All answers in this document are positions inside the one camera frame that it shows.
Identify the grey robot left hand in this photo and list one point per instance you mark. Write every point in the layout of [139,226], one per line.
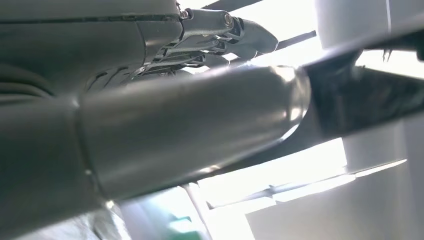
[149,126]

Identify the black inbound scanner machine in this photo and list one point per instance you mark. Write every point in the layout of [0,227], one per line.
[364,99]

